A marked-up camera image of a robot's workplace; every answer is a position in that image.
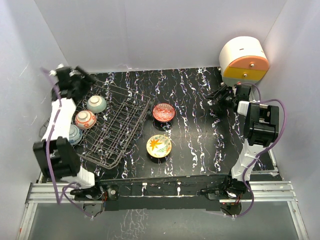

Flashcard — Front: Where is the pale green ceramic bowl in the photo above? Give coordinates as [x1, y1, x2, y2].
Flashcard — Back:
[87, 95, 107, 114]

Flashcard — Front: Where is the aluminium frame rail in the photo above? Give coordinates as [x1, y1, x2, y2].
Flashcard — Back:
[18, 181, 309, 240]

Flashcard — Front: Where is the white round drawer cabinet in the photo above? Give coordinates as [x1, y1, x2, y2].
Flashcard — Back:
[219, 36, 270, 86]

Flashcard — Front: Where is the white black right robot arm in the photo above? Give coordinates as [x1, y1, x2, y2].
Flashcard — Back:
[199, 83, 279, 201]

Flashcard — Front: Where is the red geometric patterned bowl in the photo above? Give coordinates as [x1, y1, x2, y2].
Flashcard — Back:
[152, 103, 176, 123]

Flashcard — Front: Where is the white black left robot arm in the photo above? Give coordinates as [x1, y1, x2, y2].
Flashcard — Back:
[32, 64, 104, 201]

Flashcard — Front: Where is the orange leaf patterned bowl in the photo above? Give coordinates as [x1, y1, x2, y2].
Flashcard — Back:
[75, 110, 97, 130]

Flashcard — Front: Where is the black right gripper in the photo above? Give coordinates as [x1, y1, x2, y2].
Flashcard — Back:
[205, 85, 237, 114]

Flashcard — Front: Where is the grey wire dish rack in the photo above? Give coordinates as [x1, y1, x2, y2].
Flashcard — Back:
[39, 79, 154, 170]

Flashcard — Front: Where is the blue patterned bowl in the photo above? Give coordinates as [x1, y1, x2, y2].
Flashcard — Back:
[68, 124, 83, 146]

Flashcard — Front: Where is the yellow star patterned bowl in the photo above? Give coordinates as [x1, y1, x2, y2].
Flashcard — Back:
[146, 134, 172, 158]

